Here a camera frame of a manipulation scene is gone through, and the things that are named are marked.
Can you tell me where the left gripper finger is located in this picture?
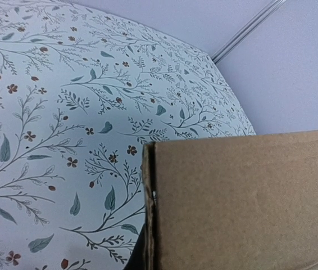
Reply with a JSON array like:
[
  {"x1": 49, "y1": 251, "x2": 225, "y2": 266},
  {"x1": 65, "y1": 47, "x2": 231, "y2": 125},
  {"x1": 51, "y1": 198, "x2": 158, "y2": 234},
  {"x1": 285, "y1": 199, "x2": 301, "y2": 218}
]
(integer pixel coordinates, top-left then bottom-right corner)
[{"x1": 125, "y1": 224, "x2": 146, "y2": 270}]

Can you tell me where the brown cardboard box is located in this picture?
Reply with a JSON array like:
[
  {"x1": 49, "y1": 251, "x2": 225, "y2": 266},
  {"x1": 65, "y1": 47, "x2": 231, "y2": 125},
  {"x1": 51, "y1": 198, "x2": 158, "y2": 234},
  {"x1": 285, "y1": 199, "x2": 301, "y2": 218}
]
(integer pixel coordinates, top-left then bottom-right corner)
[{"x1": 143, "y1": 130, "x2": 318, "y2": 269}]

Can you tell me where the floral patterned table mat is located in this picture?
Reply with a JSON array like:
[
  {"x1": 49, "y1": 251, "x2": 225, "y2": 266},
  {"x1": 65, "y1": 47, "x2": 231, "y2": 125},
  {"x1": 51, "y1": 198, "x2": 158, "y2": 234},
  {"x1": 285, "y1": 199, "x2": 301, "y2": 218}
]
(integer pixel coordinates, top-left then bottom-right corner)
[{"x1": 0, "y1": 1, "x2": 255, "y2": 269}]

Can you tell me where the right aluminium corner post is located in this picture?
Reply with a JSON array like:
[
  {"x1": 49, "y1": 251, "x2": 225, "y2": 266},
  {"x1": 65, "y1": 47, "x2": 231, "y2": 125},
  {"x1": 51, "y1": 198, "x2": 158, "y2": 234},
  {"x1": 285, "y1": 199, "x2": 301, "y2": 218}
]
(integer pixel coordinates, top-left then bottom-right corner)
[{"x1": 211, "y1": 0, "x2": 286, "y2": 64}]

